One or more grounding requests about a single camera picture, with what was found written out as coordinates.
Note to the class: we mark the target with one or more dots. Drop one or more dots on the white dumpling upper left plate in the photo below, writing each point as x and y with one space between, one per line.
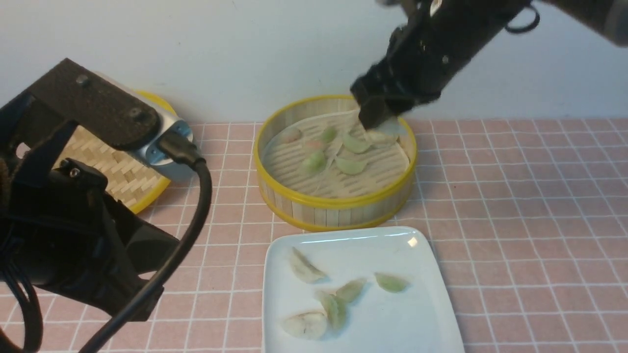
303 269

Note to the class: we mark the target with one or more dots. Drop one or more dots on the yellow rimmed bamboo steamer basket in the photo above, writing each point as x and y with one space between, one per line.
321 214

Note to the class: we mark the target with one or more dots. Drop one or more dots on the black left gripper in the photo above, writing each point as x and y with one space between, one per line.
70 237

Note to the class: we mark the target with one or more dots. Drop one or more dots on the white dumpling plate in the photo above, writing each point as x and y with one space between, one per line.
303 269
309 325

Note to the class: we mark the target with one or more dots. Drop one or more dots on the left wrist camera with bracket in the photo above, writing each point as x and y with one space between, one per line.
69 95

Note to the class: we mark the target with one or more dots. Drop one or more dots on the white steamer liner paper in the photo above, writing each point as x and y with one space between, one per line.
386 164

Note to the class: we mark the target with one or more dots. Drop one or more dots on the green dumpling steamer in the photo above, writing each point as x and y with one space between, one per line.
354 145
314 163
350 291
350 166
328 134

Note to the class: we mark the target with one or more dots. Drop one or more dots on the pale green dumpling plate centre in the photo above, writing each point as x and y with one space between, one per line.
335 309

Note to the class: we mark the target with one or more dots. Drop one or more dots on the green dumpling steamer middle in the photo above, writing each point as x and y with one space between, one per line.
350 166

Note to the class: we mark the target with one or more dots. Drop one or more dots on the green dumpling steamer back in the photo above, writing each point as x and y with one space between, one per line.
328 134

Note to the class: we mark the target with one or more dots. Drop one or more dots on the green dumpling steamer left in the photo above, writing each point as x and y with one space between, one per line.
314 163

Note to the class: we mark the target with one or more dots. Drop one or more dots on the green dumpling right on plate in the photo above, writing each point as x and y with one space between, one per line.
391 283

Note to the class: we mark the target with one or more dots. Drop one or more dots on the green dumpling steamer front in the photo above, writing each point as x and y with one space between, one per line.
350 291

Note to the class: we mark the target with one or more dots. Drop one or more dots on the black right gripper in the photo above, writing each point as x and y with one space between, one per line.
438 40

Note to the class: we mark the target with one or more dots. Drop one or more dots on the yellow rimmed bamboo steamer lid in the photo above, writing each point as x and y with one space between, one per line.
129 181

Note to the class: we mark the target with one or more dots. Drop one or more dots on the white dumpling lower left plate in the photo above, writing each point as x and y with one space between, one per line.
309 325

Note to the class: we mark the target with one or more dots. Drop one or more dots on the white square plate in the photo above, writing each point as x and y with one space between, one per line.
420 319

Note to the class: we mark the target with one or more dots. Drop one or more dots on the green dumpling steamer centre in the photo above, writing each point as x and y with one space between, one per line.
354 145

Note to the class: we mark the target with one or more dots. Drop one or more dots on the pink dumpling steamer back left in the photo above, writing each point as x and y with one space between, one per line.
290 135

